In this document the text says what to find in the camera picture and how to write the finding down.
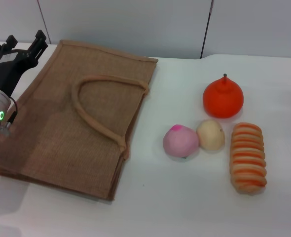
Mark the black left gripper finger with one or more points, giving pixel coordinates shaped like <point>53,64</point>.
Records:
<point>38,47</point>
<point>11,42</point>

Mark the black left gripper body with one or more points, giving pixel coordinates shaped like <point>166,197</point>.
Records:
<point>8,65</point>

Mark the brown jute handbag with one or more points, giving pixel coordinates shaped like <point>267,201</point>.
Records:
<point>69,128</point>

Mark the pink peach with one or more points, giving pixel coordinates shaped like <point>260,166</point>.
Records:
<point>180,143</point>

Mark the orange pear-shaped fruit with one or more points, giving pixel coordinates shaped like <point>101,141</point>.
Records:
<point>222,101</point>

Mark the beige round fruit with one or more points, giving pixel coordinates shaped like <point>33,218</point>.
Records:
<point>210,135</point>

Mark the orange striped bread loaf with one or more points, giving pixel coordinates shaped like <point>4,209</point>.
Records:
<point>247,158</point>

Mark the thin dark wall rod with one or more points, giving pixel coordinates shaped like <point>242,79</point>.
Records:
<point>207,27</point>

